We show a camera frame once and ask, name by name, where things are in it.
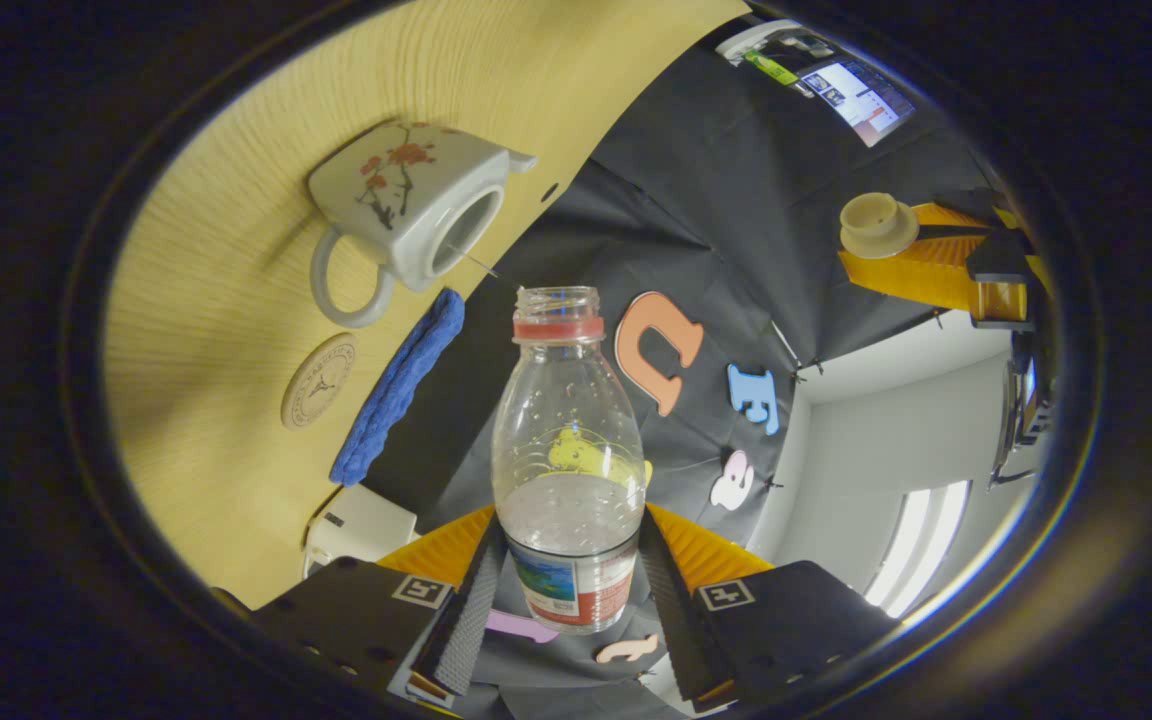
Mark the clear plastic water bottle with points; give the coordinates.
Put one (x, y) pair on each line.
(568, 450)

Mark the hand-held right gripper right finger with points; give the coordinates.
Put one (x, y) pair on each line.
(671, 620)

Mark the computer monitor screen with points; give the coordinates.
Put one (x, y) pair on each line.
(861, 98)

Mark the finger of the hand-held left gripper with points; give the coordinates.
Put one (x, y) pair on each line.
(976, 215)
(936, 270)

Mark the round beige coaster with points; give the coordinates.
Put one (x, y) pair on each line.
(319, 382)

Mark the white floral teacup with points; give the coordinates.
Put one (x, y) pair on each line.
(396, 200)

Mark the white desk device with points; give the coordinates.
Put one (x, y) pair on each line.
(756, 40)

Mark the ceiling light panel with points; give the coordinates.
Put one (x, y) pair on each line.
(921, 545)

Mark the black backdrop cloth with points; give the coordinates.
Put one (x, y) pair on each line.
(696, 200)

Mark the white teacup lid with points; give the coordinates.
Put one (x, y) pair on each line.
(876, 228)

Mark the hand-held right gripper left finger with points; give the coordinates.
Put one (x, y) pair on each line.
(471, 620)

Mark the blue towel cloth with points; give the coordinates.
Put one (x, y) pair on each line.
(396, 390)

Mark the white toaster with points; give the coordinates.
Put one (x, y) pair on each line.
(361, 525)

